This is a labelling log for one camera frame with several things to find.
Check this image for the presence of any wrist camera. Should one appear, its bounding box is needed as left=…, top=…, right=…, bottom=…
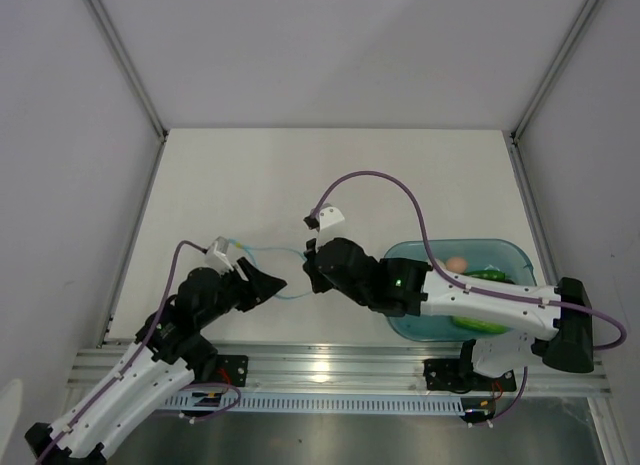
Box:
left=303, top=204, right=347, bottom=248
left=204, top=236, right=235, bottom=275

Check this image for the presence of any frame post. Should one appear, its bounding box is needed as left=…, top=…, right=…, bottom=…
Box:
left=510, top=0, right=606, bottom=146
left=82, top=0, right=168, bottom=143

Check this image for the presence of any teal plastic tray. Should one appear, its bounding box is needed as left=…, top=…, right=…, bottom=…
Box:
left=388, top=239, right=536, bottom=342

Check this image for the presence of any pink egg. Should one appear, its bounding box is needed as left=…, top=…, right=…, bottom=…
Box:
left=445, top=256, right=469, bottom=274

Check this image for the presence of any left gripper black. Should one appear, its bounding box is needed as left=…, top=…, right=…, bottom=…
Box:
left=197, top=256, right=286, bottom=328

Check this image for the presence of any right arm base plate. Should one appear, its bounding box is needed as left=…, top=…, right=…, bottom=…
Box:
left=423, top=358, right=517, bottom=394

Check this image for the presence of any green cucumber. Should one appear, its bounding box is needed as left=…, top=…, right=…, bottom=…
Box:
left=451, top=316, right=509, bottom=334

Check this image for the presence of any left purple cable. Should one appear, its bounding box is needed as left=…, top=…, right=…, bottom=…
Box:
left=34, top=239, right=242, bottom=461

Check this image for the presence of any right frame post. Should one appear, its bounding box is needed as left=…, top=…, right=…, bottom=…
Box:
left=510, top=0, right=606, bottom=146

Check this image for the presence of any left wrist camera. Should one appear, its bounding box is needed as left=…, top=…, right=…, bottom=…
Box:
left=204, top=236, right=235, bottom=275

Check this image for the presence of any white slotted cable duct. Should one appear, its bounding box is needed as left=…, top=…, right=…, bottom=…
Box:
left=159, top=391, right=465, bottom=416

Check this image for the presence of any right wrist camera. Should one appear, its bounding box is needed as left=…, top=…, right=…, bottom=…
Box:
left=303, top=204, right=347, bottom=248

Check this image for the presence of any aluminium rail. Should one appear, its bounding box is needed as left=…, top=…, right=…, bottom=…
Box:
left=66, top=342, right=612, bottom=398

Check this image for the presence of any left frame post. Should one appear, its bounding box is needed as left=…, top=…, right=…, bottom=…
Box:
left=82, top=0, right=168, bottom=143

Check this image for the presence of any clear zip top bag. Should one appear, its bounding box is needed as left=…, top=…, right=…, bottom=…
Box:
left=231, top=240, right=312, bottom=301

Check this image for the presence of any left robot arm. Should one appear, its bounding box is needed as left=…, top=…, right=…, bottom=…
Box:
left=25, top=258, right=287, bottom=464

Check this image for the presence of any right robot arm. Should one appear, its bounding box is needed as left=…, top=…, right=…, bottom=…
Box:
left=303, top=237, right=594, bottom=389

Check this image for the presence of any green chili pepper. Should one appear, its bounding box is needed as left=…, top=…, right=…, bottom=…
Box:
left=464, top=270, right=514, bottom=284

